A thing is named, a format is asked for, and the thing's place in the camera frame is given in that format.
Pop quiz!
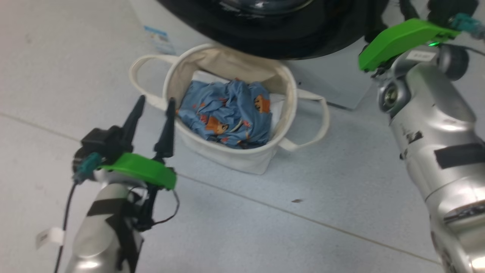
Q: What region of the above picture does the teal right cable connector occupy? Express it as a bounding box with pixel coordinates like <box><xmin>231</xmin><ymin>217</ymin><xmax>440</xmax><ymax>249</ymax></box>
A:
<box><xmin>450</xmin><ymin>13</ymin><xmax>485</xmax><ymax>40</ymax></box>

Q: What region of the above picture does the blue energy label sticker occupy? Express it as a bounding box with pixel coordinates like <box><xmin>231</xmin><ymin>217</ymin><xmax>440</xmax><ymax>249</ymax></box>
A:
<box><xmin>144</xmin><ymin>25</ymin><xmax>177</xmax><ymax>56</ymax></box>

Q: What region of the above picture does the white basket liner cloth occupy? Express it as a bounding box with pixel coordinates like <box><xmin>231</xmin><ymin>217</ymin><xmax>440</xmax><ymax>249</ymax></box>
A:
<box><xmin>195</xmin><ymin>69</ymin><xmax>285</xmax><ymax>127</ymax></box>

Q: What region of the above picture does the white washing machine body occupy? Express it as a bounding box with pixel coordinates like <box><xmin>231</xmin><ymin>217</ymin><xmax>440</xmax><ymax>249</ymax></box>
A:
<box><xmin>129</xmin><ymin>0</ymin><xmax>375</xmax><ymax>111</ymax></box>

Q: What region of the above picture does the blue patterned garment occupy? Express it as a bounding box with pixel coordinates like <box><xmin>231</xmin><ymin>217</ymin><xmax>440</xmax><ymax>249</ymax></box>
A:
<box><xmin>177</xmin><ymin>78</ymin><xmax>273</xmax><ymax>149</ymax></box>

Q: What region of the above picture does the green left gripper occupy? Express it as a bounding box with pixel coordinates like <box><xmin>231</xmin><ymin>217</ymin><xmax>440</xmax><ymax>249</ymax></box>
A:
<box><xmin>93</xmin><ymin>95</ymin><xmax>178</xmax><ymax>192</ymax></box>

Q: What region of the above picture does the white cable tag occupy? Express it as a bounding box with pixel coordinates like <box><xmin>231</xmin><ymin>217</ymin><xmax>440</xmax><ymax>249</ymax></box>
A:
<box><xmin>36</xmin><ymin>227</ymin><xmax>64</xmax><ymax>250</ymax></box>

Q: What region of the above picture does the cream canvas laundry basket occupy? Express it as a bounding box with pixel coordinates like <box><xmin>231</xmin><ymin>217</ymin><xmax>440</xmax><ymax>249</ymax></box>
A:
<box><xmin>129</xmin><ymin>43</ymin><xmax>330</xmax><ymax>176</ymax></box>

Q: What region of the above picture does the teal left cable connector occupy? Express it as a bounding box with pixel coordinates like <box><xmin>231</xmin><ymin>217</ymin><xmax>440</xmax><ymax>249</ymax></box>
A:
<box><xmin>73</xmin><ymin>152</ymin><xmax>103</xmax><ymax>185</ymax></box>

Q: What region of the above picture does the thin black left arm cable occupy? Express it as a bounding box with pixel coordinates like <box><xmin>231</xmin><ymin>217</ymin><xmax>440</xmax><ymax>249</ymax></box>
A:
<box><xmin>53</xmin><ymin>181</ymin><xmax>78</xmax><ymax>273</ymax></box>

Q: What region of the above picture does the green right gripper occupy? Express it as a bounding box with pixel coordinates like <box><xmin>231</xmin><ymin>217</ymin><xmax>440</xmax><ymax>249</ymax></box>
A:
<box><xmin>358</xmin><ymin>0</ymin><xmax>461</xmax><ymax>72</ymax></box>

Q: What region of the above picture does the teal cable connector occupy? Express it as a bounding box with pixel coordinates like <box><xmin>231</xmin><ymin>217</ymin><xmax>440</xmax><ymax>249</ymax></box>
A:
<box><xmin>450</xmin><ymin>13</ymin><xmax>485</xmax><ymax>40</ymax></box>
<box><xmin>73</xmin><ymin>152</ymin><xmax>103</xmax><ymax>185</ymax></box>

